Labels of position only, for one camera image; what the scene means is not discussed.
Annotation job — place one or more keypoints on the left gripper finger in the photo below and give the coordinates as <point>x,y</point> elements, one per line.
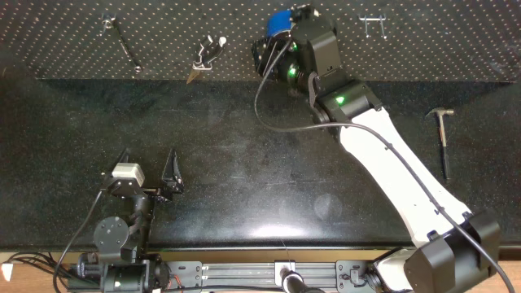
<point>123,156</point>
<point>173,171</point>

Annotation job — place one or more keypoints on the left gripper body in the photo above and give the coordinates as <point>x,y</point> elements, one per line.
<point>156,191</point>

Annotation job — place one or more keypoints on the roll of blue tape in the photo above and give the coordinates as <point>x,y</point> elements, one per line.
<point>278,22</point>

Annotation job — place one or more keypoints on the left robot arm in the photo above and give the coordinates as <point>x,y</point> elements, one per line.
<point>112,238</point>

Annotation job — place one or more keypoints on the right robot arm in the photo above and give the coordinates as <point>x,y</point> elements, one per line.
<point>390,163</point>

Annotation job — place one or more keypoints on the black pegboard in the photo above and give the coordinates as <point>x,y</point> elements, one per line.
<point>427,49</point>

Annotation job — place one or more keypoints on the metal hook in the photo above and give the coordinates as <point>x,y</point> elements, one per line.
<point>201,66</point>
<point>367,22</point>

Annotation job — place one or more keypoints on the wrench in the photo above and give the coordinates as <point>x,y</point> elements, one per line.
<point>124,45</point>

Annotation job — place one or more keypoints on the black and white pliers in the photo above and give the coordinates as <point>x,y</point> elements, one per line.
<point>207,51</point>

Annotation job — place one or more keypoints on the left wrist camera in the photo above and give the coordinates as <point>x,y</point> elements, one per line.
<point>128,173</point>

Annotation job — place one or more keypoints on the mounting rail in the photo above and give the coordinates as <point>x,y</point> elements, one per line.
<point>244,274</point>

